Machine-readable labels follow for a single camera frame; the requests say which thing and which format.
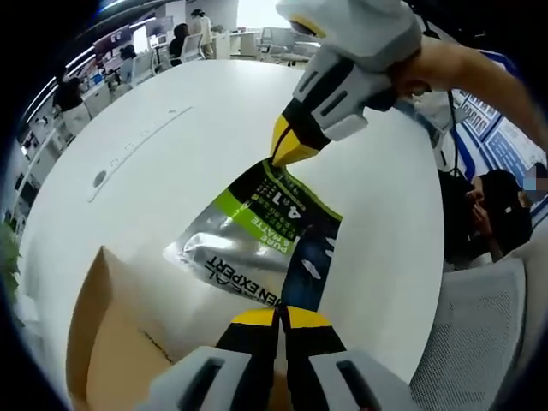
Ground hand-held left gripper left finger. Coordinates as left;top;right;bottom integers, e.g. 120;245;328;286
136;307;280;411

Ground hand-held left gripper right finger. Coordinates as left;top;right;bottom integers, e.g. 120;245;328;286
280;306;423;411

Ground silver green soft item pouch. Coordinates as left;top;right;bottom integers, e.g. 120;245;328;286
164;158;343;316

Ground brown cardboard shoe box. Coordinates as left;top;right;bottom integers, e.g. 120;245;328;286
66;246;296;411

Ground person's right hand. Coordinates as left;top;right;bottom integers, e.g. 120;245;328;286
391;46;444;98

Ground white office chair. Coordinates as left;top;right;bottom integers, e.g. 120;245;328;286
128;51;158;85
258;26;297;59
179;33;206;63

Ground grey mesh office chair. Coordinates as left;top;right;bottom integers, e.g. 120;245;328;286
408;256;532;411

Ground white table socket strip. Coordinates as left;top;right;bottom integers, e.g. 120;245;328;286
87;106;194;203

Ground person's beige shirt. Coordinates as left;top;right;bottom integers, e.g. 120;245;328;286
496;235;548;378

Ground blue white wall poster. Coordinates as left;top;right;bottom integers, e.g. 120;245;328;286
451;46;548;172

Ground dark wall display screen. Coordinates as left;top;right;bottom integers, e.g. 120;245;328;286
96;25;132;61

